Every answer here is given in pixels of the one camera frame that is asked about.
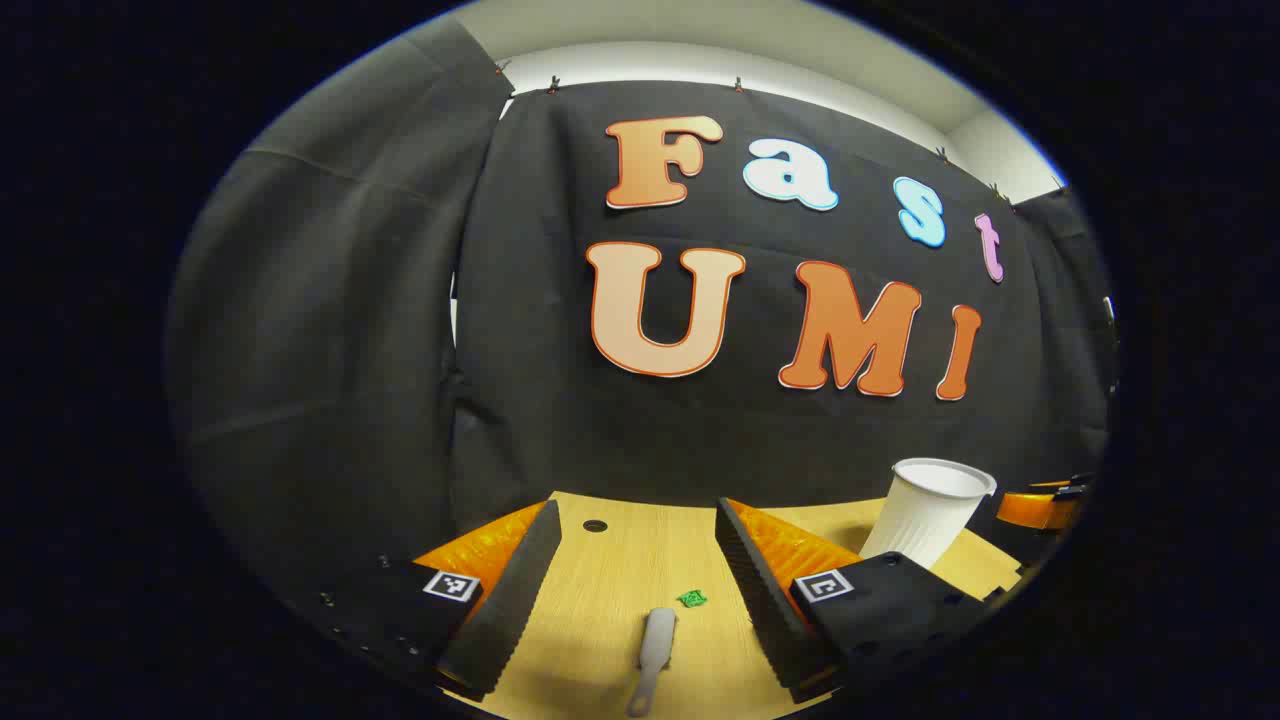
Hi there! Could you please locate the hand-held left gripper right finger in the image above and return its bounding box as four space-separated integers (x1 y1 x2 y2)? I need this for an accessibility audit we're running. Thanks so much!
714 497 1006 706

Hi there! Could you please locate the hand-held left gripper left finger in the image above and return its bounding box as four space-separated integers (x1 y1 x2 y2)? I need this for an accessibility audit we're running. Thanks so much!
300 498 563 701

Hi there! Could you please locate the white ribbed garbage bin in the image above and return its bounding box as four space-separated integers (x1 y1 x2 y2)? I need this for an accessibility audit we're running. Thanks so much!
858 457 999 571

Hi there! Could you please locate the small grey broom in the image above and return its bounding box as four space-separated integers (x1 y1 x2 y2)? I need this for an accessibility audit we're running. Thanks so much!
626 607 678 718

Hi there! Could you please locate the wooden desktop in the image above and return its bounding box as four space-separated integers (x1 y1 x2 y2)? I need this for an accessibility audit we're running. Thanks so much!
440 490 1026 720

